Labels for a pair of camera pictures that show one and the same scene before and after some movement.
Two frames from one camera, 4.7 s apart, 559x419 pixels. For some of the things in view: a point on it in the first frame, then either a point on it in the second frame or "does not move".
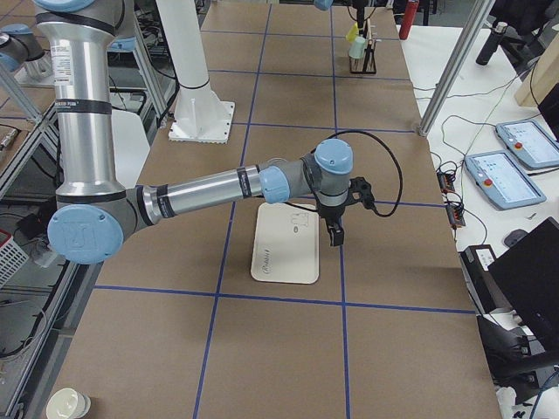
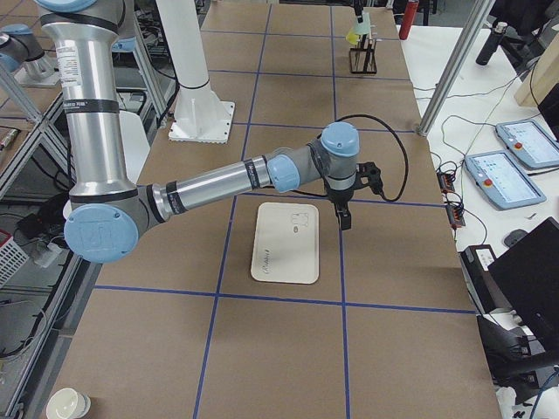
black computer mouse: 514,236 does not move
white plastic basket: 12,257 does not move
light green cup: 357,49 -> 363,28
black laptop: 525,282 does not move
